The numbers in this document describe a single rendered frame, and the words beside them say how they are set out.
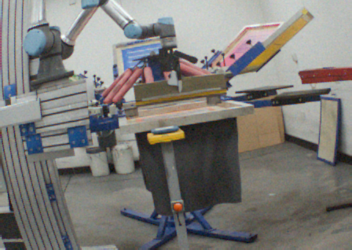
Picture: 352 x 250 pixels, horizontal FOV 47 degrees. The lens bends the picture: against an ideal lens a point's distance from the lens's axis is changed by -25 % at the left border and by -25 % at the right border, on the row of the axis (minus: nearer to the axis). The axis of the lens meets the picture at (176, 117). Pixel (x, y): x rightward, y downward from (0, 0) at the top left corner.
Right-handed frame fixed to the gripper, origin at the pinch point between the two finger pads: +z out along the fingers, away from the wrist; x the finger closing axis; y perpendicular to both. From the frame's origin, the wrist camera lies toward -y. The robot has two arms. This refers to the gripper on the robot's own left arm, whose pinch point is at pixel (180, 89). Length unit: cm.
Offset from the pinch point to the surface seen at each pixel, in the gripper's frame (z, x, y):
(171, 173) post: 29.9, 33.2, 11.8
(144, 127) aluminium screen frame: 12.9, 14.0, 18.6
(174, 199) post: 41, 33, 13
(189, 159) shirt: 30.3, 4.6, 0.9
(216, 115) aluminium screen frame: 12.6, 14.0, -11.6
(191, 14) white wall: -89, -459, -85
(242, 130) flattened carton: 81, -447, -128
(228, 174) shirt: 40.9, 3.6, -16.0
